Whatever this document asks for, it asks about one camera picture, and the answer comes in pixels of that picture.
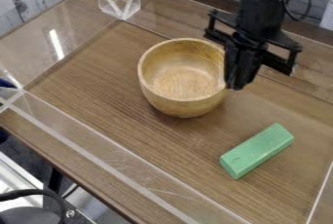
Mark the green rectangular block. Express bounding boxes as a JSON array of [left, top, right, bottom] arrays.
[[220, 124, 295, 179]]

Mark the black table leg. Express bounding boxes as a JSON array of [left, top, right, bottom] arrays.
[[48, 168, 64, 193]]

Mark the black cable loop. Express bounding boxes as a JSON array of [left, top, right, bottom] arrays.
[[0, 188, 71, 224]]

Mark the clear acrylic enclosure wall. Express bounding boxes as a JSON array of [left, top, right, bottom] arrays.
[[0, 0, 333, 224]]

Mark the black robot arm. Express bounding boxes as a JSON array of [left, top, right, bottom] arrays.
[[205, 0, 303, 91]]

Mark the wooden brown bowl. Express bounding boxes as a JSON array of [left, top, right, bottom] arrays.
[[137, 38, 228, 118]]

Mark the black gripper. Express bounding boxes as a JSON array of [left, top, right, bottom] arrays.
[[205, 0, 303, 90]]

